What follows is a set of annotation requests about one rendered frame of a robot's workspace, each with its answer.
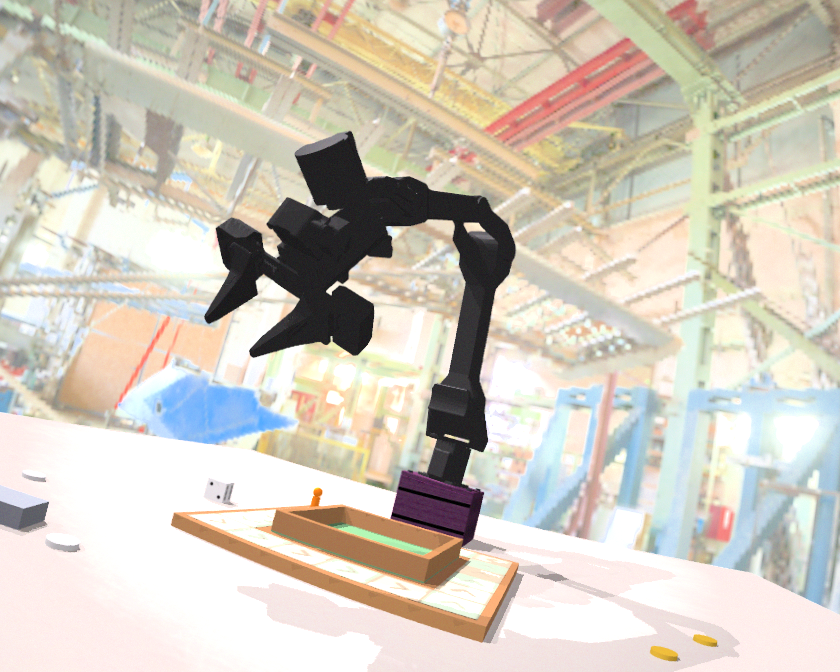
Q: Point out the yellow flat disc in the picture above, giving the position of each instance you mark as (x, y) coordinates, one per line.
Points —
(705, 640)
(663, 653)

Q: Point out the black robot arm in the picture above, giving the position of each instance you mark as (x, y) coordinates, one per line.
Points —
(336, 178)

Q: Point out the orange and white square-track game board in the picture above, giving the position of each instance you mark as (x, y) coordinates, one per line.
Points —
(356, 591)

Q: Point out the white flat disc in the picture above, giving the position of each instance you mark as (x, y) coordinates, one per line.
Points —
(33, 475)
(62, 542)

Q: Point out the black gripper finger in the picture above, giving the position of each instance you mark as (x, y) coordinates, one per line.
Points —
(239, 287)
(308, 322)

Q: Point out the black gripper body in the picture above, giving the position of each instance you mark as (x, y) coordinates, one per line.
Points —
(352, 316)

